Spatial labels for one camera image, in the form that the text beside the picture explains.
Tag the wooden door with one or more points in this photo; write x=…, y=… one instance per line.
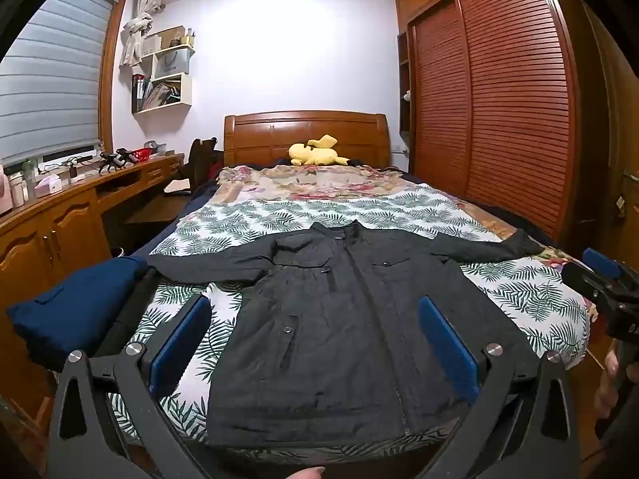
x=599, y=134

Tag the wooden desk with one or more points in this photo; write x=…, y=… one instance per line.
x=65, y=219

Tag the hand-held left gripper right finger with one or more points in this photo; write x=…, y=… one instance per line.
x=449, y=349

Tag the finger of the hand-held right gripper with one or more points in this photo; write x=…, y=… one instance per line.
x=589, y=282
x=601, y=262

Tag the yellow plush toy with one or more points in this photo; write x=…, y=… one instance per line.
x=317, y=152

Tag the leaf print blanket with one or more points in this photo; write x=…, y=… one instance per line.
x=524, y=289

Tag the pink bottle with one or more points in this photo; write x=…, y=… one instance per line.
x=5, y=189

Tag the pink tissue box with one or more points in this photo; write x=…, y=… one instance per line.
x=47, y=185

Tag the red basket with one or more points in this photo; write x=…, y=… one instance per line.
x=141, y=155

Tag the wooden bed headboard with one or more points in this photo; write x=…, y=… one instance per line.
x=269, y=137

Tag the wooden louvered wardrobe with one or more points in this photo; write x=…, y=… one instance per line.
x=514, y=110

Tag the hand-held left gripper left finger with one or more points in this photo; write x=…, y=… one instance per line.
x=179, y=344

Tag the black jacket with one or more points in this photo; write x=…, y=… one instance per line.
x=339, y=334

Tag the navy clothes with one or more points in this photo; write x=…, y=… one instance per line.
x=65, y=304

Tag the floral blanket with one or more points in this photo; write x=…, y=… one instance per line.
x=309, y=182

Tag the white wall shelf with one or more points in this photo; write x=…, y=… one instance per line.
x=172, y=65

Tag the grey metal pot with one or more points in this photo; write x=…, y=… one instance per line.
x=157, y=147

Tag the black gadget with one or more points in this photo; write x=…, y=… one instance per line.
x=115, y=160

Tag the grey window blind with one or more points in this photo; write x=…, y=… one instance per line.
x=50, y=75

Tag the person's right hand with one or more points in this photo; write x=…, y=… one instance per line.
x=606, y=389

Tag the dark chair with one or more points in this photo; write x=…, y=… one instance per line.
x=202, y=159

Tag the tied beige curtain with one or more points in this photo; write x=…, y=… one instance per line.
x=137, y=30

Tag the person's left hand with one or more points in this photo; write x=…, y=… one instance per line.
x=304, y=473

